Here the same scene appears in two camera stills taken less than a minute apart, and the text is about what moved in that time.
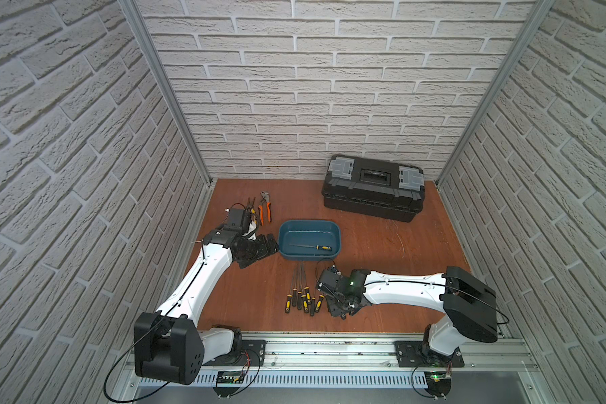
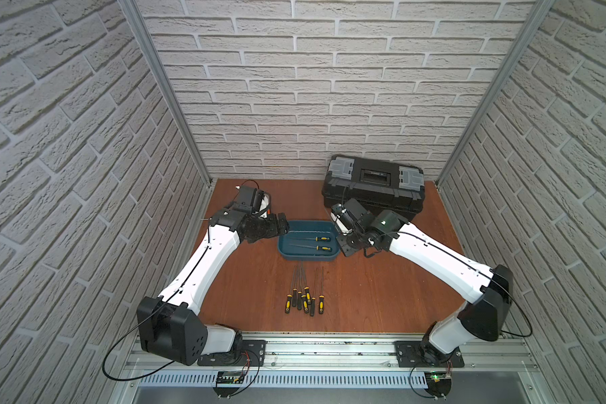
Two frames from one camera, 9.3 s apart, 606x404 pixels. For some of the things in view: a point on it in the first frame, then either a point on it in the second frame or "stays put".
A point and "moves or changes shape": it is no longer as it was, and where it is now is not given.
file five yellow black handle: [306, 289] stays put
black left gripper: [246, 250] to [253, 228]
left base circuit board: [230, 377] stays put
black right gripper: [333, 311] to [346, 251]
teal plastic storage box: [297, 239] stays put
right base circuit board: [438, 381] stays put
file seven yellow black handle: [319, 303] stays put
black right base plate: [417, 354] stays put
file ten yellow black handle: [317, 247] moves or changes shape
